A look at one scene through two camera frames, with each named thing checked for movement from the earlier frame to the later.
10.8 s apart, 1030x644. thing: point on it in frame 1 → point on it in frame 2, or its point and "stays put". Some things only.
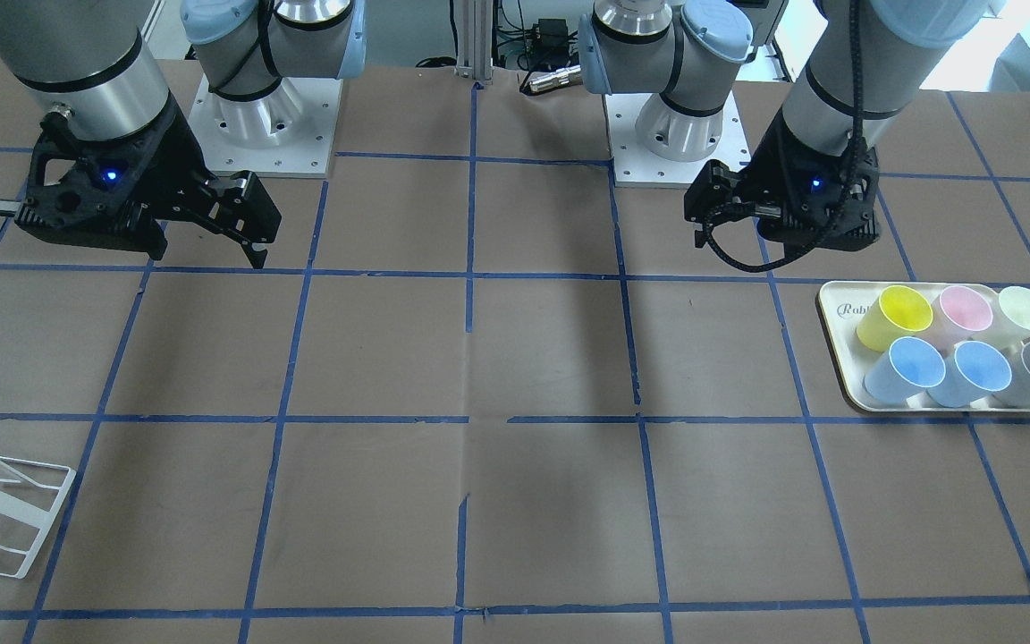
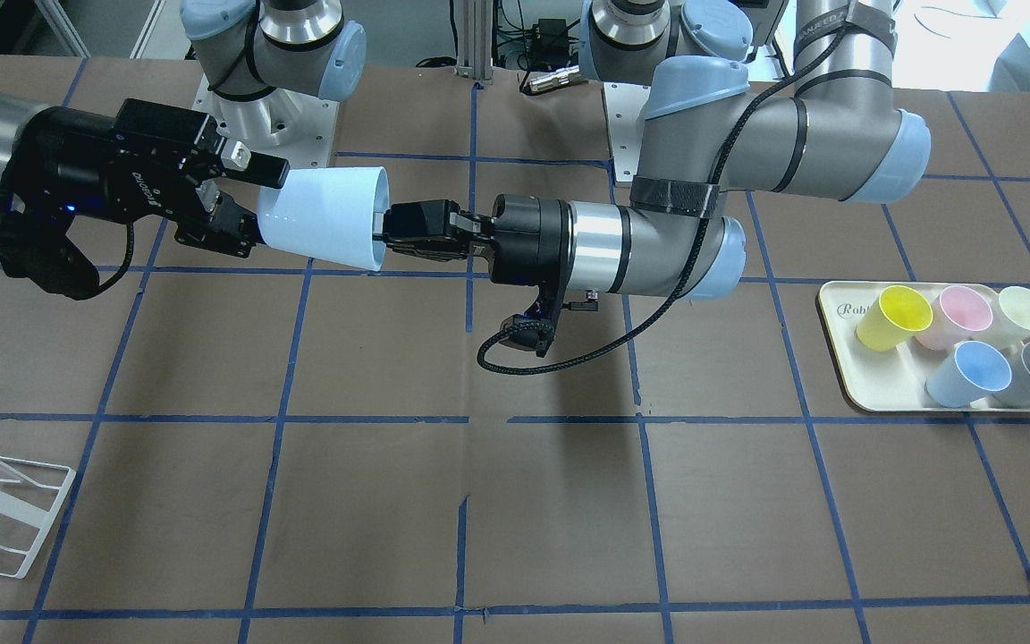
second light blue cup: x=966 y=374 stays put
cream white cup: x=1019 y=315 stays put
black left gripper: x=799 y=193 → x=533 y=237
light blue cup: x=909 y=367 → x=327 y=212
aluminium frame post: x=475 y=40 stays put
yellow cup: x=899 y=309 stays put
